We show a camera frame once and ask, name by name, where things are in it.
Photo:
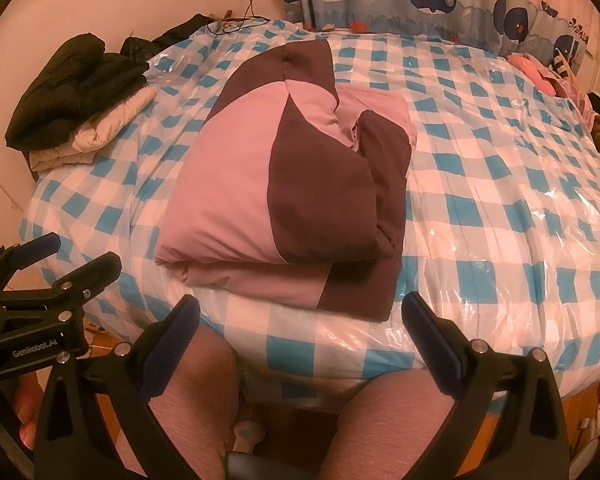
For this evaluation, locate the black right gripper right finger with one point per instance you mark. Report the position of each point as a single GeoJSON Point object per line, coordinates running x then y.
{"type": "Point", "coordinates": [530, 440]}

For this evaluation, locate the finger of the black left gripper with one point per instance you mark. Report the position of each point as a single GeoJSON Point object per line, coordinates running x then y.
{"type": "Point", "coordinates": [88, 281]}
{"type": "Point", "coordinates": [20, 257]}

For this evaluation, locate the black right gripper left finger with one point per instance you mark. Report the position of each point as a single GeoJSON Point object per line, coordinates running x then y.
{"type": "Point", "coordinates": [72, 441]}

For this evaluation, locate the pink and brown jacket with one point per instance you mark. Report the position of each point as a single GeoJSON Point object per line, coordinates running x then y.
{"type": "Point", "coordinates": [294, 189]}

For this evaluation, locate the pile of clothes at right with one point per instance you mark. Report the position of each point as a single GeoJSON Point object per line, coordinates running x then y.
{"type": "Point", "coordinates": [559, 81]}

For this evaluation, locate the person left hand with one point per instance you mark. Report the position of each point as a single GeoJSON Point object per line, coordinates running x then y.
{"type": "Point", "coordinates": [27, 404]}

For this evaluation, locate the cream quilted coat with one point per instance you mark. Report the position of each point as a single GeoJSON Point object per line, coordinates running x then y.
{"type": "Point", "coordinates": [96, 133]}

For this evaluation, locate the black padded coat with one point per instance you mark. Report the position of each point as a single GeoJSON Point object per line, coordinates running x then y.
{"type": "Point", "coordinates": [81, 80]}

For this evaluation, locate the blue white checkered bed cover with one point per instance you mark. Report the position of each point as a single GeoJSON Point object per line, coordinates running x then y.
{"type": "Point", "coordinates": [502, 215]}

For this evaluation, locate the whale pattern curtain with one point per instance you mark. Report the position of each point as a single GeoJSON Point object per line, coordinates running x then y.
{"type": "Point", "coordinates": [538, 27]}

